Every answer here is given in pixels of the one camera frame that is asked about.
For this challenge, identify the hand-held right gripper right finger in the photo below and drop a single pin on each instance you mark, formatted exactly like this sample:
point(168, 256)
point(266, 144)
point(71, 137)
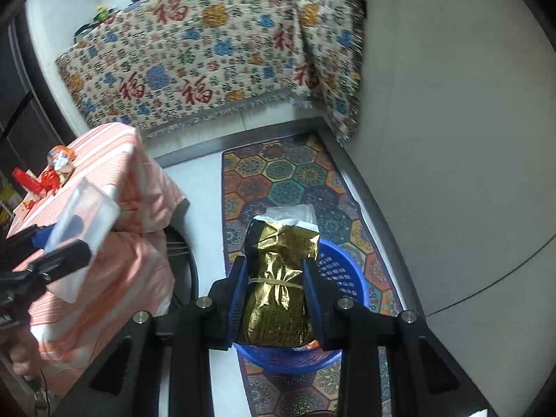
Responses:
point(313, 308)

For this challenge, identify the large printed blanket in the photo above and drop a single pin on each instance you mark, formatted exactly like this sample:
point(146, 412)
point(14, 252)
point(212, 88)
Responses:
point(182, 52)

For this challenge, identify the blue plastic basket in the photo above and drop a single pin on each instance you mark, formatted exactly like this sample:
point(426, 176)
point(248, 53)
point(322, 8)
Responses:
point(343, 265)

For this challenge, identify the orange striped tablecloth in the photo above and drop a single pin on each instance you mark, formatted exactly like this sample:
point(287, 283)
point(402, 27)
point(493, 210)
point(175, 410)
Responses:
point(117, 269)

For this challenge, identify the colourful hexagon floor mat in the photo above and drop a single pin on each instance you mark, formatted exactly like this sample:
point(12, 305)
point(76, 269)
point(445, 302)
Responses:
point(282, 173)

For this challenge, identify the condiment bottles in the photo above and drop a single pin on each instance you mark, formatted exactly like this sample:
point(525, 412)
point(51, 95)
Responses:
point(102, 13)

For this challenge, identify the gold foil packet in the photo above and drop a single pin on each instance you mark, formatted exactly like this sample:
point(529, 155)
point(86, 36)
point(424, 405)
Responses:
point(278, 278)

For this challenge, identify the person's left hand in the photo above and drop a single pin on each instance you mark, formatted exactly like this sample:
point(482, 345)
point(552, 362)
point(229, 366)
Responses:
point(24, 352)

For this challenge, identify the red plastic wrapper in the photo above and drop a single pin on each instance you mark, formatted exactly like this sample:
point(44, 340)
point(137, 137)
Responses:
point(50, 181)

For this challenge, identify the red packet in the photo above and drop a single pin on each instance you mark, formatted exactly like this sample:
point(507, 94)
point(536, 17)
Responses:
point(28, 180)

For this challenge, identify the glass kettle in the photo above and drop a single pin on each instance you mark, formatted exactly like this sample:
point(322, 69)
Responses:
point(82, 32)

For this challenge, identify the grey kitchen counter cabinet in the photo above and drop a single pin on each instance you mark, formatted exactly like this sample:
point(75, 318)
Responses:
point(456, 139)

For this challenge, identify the orange snack bag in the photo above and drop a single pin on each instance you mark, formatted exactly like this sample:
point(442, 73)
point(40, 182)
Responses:
point(61, 160)

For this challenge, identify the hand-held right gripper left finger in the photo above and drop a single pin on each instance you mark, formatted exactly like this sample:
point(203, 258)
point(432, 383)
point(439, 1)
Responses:
point(238, 304)

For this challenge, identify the clear plastic box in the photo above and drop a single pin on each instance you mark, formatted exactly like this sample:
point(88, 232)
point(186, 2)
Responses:
point(87, 221)

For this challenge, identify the narrow printed blanket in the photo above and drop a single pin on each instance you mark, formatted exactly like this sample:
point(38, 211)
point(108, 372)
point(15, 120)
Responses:
point(330, 61)

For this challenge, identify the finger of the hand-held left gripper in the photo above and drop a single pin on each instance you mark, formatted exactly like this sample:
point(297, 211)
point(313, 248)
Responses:
point(65, 256)
point(43, 235)

